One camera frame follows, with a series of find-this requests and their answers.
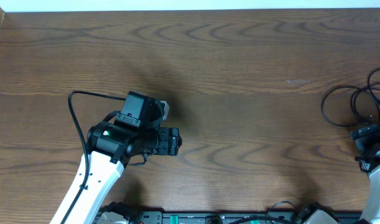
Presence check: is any black usb cable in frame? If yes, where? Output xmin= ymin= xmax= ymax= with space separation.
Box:
xmin=350 ymin=66 xmax=380 ymax=128

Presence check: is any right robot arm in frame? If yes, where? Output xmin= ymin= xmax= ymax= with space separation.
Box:
xmin=299 ymin=125 xmax=380 ymax=224

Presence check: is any black aluminium mounting rail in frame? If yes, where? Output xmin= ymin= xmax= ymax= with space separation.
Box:
xmin=95 ymin=201 xmax=363 ymax=224

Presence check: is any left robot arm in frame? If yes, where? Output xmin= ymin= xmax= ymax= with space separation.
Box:
xmin=51 ymin=91 xmax=182 ymax=223

